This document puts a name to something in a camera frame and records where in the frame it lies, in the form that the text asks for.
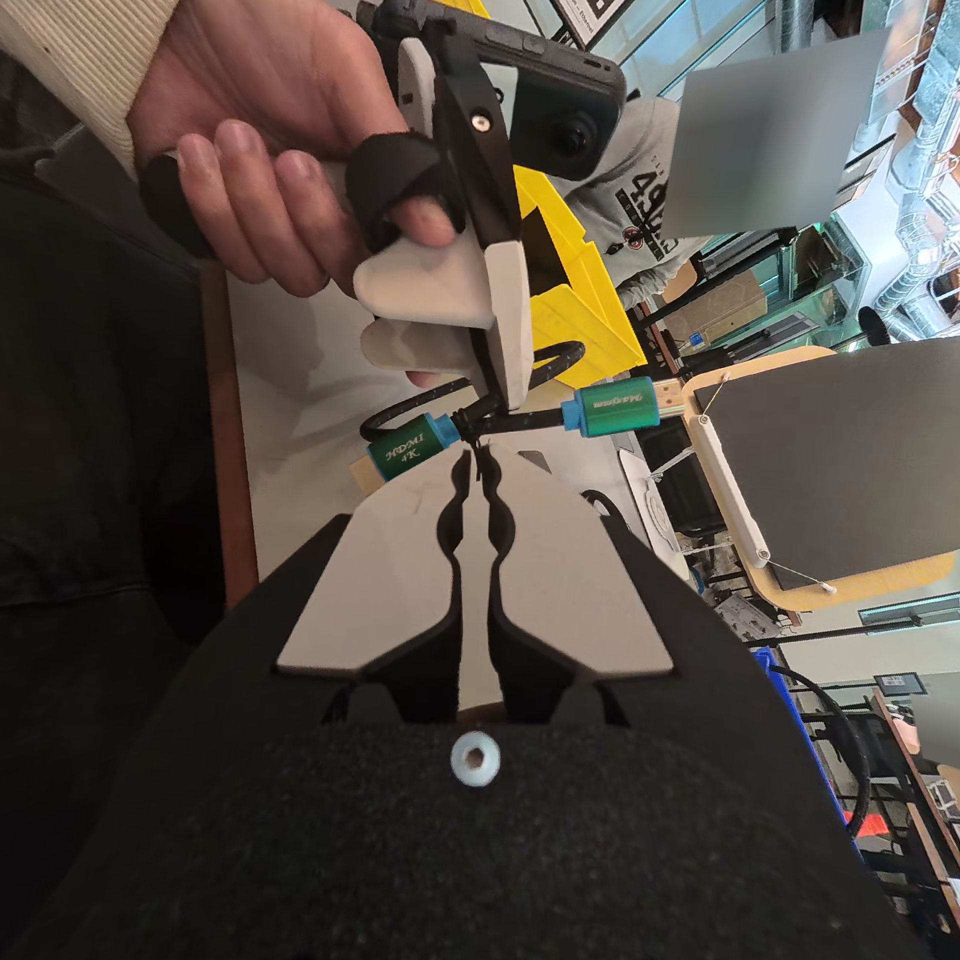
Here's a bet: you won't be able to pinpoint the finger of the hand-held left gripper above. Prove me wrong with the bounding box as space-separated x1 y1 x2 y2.
351 238 537 411
360 316 492 376

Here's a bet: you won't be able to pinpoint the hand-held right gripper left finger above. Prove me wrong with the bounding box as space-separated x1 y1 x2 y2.
276 450 474 725

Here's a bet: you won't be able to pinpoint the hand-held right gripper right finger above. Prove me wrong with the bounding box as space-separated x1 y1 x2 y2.
482 441 676 725

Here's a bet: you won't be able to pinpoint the yellow storage bin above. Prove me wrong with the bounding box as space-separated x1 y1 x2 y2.
513 163 648 391

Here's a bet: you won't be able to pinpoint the black braided cable green plugs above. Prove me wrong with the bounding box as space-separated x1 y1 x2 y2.
348 341 685 496

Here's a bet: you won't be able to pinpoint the black braided cable blue plugs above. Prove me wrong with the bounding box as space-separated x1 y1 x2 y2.
765 662 873 843

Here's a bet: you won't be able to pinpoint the person's left forearm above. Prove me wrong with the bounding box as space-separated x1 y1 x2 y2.
0 0 185 181

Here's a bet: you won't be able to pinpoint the person's left hand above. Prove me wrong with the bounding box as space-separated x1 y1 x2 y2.
127 0 460 300

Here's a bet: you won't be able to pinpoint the wooden board with dark panel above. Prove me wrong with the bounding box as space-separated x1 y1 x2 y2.
678 336 960 615

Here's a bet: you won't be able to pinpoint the cardboard box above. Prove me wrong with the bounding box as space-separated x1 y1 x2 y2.
663 268 768 348

